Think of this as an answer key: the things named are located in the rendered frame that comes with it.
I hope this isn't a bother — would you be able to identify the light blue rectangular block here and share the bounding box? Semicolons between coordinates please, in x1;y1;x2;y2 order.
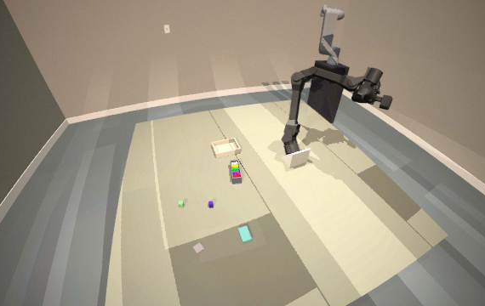
238;226;252;243

